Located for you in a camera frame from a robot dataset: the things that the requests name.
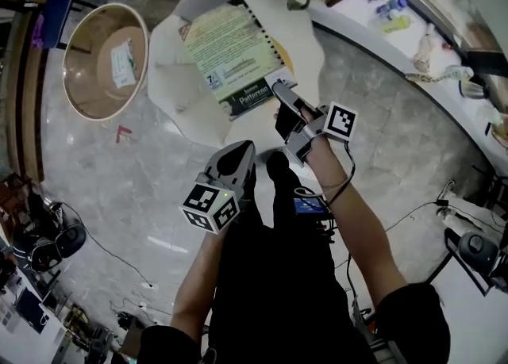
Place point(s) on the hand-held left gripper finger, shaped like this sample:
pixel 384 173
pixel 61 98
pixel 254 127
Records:
pixel 246 176
pixel 218 160

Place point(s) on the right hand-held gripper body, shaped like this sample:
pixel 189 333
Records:
pixel 339 122

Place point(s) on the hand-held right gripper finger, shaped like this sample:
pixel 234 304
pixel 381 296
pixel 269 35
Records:
pixel 287 96
pixel 287 124

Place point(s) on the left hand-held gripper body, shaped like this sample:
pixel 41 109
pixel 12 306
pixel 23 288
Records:
pixel 202 200

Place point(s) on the pale green book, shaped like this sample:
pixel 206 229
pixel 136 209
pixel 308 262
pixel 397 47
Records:
pixel 230 49

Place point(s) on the white cushioned chair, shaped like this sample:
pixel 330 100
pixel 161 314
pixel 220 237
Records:
pixel 174 77

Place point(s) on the person's left forearm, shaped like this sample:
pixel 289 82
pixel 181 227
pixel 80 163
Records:
pixel 198 287

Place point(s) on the person's right forearm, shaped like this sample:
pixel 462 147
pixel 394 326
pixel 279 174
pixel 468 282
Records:
pixel 357 235

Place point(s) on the person's right hand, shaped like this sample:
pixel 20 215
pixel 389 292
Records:
pixel 331 160

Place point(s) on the yellow cushion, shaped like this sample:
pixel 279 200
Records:
pixel 286 62

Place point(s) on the person's body in black clothing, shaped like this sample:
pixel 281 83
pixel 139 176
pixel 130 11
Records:
pixel 278 275

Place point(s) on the yellow-green bottle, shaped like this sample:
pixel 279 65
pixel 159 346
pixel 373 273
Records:
pixel 397 24

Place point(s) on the white cloth bag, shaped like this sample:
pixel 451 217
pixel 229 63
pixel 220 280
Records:
pixel 430 51

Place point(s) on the clear plastic bottle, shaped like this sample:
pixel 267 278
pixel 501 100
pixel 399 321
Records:
pixel 391 5

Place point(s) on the white tissue pack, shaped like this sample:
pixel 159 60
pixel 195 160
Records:
pixel 123 63

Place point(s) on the black office chair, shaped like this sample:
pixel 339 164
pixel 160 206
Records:
pixel 69 237

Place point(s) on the wooden step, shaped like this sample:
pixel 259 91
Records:
pixel 29 96

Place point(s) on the dark monitor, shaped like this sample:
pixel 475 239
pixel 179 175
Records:
pixel 31 311

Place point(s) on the white desk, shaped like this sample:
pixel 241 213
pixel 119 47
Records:
pixel 51 346

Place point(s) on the purple cloth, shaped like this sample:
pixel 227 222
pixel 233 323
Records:
pixel 37 33

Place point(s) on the blue chair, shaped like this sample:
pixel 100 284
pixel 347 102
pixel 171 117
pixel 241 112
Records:
pixel 55 9

